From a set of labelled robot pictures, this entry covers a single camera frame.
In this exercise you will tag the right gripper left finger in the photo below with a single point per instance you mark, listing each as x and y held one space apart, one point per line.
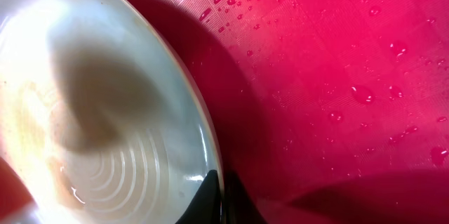
205 207

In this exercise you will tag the red plastic tray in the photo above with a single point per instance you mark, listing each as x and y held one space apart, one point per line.
329 111

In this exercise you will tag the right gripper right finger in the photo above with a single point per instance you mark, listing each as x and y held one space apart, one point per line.
238 206

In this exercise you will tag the pale blue plate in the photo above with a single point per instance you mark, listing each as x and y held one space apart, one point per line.
100 121

